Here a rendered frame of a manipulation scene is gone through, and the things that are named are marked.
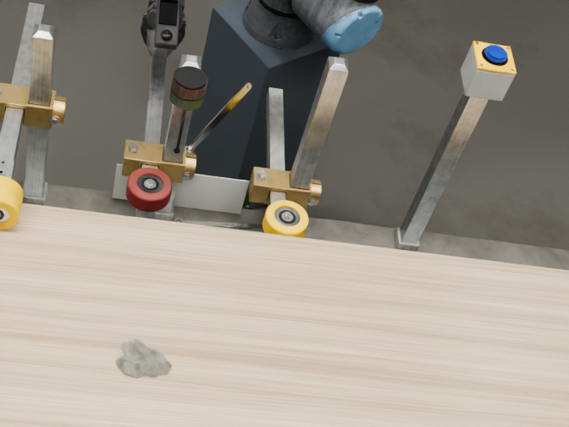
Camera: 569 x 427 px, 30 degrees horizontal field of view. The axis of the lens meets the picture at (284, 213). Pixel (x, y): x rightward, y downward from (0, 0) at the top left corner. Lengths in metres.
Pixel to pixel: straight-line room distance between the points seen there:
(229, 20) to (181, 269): 1.09
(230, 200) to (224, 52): 0.74
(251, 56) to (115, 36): 0.96
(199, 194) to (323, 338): 0.49
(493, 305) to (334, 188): 1.40
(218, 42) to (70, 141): 0.63
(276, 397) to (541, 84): 2.45
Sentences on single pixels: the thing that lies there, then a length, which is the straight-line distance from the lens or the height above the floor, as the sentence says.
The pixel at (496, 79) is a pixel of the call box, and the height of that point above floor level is 1.20.
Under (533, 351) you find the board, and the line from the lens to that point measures 1.91.
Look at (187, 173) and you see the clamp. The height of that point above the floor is 0.85.
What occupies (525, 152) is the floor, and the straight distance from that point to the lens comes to 3.64.
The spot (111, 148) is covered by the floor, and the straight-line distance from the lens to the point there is 3.21.
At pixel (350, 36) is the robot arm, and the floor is 0.78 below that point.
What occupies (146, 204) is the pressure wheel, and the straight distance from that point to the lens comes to 1.89.
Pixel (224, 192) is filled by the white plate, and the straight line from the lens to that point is 2.12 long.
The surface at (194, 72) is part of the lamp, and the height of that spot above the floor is 1.11.
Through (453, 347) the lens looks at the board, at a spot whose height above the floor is 0.90.
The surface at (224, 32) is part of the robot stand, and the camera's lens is 2.78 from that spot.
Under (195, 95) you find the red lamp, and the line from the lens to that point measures 1.80.
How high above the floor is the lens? 2.32
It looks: 48 degrees down
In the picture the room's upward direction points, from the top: 18 degrees clockwise
